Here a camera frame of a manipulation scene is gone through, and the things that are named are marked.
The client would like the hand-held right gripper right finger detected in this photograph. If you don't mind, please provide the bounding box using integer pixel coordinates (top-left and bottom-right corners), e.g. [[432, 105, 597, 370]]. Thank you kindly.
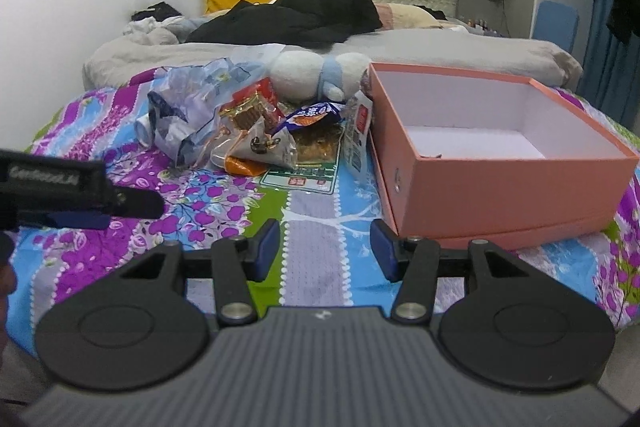
[[370, 219, 526, 324]]

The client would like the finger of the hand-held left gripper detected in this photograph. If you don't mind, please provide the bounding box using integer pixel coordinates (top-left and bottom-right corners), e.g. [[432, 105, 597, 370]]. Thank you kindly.
[[102, 186, 166, 218], [49, 211, 112, 231]]

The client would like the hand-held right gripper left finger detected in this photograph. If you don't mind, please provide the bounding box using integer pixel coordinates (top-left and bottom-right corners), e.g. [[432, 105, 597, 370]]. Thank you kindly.
[[117, 219, 281, 325]]

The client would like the green bordered snack packet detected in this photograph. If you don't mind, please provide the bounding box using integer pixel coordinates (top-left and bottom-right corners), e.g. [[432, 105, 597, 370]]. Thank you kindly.
[[259, 122, 349, 196]]

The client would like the pink cardboard box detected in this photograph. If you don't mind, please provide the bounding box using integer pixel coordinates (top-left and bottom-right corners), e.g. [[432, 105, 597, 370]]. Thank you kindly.
[[367, 62, 640, 240]]

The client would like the blue noodle snack packet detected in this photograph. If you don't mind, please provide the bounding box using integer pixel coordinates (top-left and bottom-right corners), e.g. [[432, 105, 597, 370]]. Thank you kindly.
[[272, 101, 347, 134]]

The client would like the clear blue plastic snack bag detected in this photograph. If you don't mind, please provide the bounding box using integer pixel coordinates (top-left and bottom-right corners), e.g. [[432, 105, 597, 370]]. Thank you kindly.
[[136, 43, 282, 168]]

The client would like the white packet with red label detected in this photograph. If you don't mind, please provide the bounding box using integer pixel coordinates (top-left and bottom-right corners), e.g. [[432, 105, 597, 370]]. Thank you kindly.
[[342, 90, 375, 180]]

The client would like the red snack packet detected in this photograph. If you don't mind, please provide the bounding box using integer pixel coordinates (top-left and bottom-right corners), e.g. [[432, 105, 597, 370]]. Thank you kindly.
[[232, 77, 282, 132]]

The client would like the white clothes pile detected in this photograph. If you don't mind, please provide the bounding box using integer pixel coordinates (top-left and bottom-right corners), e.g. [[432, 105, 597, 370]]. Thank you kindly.
[[122, 14, 206, 47]]

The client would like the white plush toy blue scarf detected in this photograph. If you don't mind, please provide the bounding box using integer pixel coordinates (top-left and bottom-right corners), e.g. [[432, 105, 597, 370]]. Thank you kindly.
[[267, 49, 373, 104]]

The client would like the small dark cloth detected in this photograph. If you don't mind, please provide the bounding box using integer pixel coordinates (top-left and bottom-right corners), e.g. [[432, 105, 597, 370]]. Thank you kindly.
[[131, 1, 184, 22]]

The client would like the beige pink pillow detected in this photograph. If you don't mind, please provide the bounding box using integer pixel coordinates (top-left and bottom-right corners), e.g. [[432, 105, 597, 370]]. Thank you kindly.
[[372, 2, 469, 32]]

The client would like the black clothing pile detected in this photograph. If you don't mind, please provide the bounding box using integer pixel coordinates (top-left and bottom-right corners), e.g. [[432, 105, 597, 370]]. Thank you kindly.
[[185, 0, 384, 49]]

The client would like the blue curtain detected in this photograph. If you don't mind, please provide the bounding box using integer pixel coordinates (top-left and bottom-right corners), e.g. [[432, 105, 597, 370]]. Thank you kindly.
[[580, 0, 640, 134]]

